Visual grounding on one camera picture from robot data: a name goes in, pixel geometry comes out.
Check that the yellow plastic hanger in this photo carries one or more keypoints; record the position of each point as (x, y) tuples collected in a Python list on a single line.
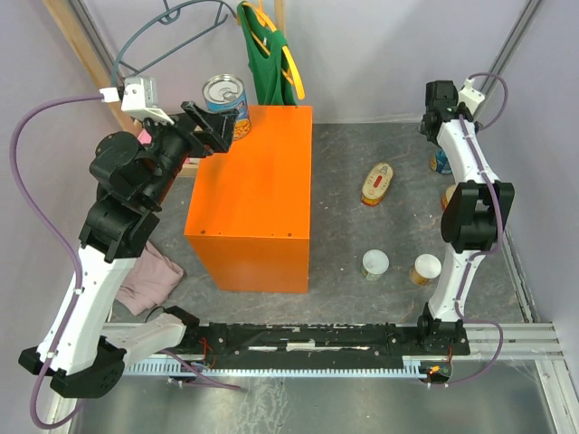
[(293, 76)]

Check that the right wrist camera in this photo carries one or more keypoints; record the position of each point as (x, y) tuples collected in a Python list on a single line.
[(441, 95)]

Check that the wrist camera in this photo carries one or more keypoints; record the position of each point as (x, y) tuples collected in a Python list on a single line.
[(441, 95), (140, 100)]

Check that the wooden tray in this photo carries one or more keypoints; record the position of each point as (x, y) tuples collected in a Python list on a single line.
[(185, 169)]

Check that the wooden post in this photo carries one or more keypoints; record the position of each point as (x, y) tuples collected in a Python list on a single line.
[(76, 27)]

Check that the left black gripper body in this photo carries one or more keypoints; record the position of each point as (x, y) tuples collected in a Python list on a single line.
[(200, 143)]

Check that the oval tin near wall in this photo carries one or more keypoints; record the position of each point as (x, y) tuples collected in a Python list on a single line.
[(446, 198)]

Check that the oval red sardine tin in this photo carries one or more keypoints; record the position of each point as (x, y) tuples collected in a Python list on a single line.
[(376, 184)]

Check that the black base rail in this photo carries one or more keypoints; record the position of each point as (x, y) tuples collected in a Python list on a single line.
[(299, 347)]

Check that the small can white lid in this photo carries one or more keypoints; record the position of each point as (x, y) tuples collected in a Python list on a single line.
[(426, 267)]

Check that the can with white lid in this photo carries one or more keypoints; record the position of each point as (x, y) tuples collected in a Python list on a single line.
[(374, 264)]

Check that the blue soup can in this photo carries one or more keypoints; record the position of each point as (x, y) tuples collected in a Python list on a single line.
[(225, 91)]

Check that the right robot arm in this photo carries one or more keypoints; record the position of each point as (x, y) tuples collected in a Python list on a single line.
[(472, 226)]

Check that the teal plastic hanger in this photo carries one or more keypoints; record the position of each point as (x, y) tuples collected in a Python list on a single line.
[(177, 42)]

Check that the mauve cloth on floor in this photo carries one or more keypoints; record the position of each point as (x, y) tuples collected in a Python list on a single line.
[(150, 282)]

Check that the orange box counter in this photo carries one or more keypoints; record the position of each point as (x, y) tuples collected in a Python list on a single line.
[(250, 212)]

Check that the pink cloth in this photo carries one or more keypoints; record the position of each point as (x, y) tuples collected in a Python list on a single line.
[(144, 137)]

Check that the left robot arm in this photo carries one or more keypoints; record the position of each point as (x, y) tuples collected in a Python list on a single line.
[(133, 180)]

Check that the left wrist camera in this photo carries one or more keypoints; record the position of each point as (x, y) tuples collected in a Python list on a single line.
[(140, 100)]

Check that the aluminium corner profile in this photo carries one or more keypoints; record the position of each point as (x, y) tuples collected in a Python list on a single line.
[(483, 83)]

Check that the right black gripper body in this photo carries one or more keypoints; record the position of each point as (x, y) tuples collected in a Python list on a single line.
[(427, 134)]

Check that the wooden upright behind shirt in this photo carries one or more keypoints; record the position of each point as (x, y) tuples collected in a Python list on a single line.
[(280, 15)]

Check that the green tank top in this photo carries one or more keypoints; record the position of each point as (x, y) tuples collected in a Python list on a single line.
[(267, 61)]

